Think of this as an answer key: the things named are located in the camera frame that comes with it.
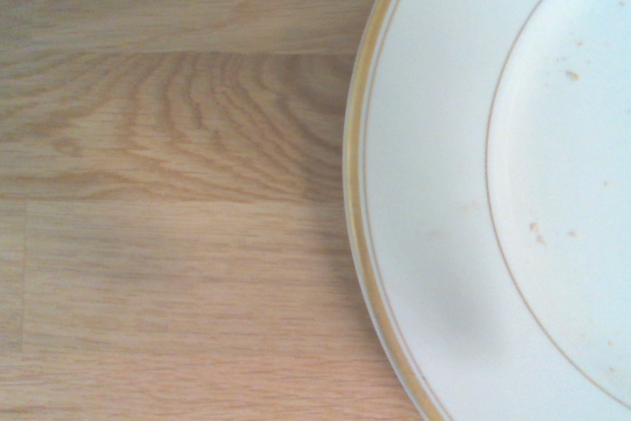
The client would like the white plate with gold rim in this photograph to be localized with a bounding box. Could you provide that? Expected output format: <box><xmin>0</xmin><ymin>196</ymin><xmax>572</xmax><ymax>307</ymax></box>
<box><xmin>342</xmin><ymin>0</ymin><xmax>631</xmax><ymax>421</ymax></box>

